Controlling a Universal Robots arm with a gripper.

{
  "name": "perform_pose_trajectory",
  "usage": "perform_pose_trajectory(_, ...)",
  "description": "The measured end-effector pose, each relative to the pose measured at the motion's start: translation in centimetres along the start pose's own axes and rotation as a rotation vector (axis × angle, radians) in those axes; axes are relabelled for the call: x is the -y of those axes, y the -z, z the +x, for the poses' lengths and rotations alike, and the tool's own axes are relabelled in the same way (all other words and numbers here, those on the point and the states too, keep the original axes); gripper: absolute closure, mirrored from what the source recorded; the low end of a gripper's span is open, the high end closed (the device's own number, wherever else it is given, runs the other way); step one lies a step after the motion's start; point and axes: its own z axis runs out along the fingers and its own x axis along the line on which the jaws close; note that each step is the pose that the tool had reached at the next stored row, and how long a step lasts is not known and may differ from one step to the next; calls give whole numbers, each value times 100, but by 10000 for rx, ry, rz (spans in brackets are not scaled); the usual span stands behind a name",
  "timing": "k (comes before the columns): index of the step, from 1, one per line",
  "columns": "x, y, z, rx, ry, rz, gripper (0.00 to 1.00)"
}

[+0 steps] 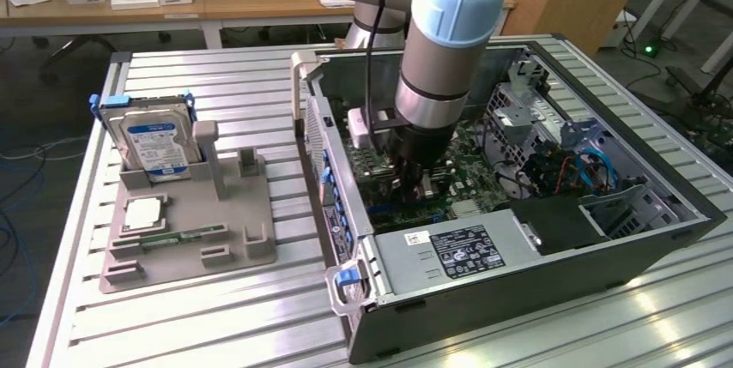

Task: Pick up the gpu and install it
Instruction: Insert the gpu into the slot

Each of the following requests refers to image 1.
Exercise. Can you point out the silver CPU chip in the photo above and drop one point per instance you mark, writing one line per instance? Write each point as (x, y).
(143, 214)

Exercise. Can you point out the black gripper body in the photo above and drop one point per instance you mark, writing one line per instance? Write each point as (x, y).
(421, 145)

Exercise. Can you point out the wooden desk white frame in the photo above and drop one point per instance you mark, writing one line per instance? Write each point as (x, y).
(86, 16)
(258, 3)

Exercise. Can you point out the black box green light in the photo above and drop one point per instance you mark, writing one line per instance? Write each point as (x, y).
(649, 49)

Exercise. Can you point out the green motherboard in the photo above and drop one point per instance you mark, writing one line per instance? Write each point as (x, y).
(475, 162)

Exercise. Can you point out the small silver chipset heatsink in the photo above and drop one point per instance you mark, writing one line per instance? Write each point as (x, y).
(466, 209)

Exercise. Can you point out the white grey camera box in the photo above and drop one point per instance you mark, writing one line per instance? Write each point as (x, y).
(361, 132)

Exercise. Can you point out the black open PC case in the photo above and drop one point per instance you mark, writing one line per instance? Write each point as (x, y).
(515, 312)

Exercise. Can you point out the blue plastic case latch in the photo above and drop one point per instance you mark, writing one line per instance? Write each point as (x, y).
(345, 278)

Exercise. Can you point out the white paper tag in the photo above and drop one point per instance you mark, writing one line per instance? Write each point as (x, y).
(28, 0)

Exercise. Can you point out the black metal floor stand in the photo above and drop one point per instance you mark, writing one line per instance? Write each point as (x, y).
(684, 80)

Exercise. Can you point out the silver metal disk bay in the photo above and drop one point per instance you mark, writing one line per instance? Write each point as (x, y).
(526, 128)

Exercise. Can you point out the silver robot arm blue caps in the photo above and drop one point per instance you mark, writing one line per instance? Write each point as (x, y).
(446, 42)

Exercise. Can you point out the grey plastic parts rack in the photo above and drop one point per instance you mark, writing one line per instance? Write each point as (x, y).
(188, 265)

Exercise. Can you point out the black office chair base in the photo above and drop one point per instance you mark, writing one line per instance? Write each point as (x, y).
(58, 55)

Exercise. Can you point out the green RAM stick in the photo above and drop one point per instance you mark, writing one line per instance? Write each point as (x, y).
(171, 238)

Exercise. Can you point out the hard disk blue carrier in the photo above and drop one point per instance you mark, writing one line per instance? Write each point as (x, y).
(148, 145)

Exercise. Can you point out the grey power supply unit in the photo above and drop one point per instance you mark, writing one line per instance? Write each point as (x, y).
(458, 252)

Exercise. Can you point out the small grey disk bay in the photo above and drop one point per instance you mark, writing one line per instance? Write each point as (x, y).
(606, 213)

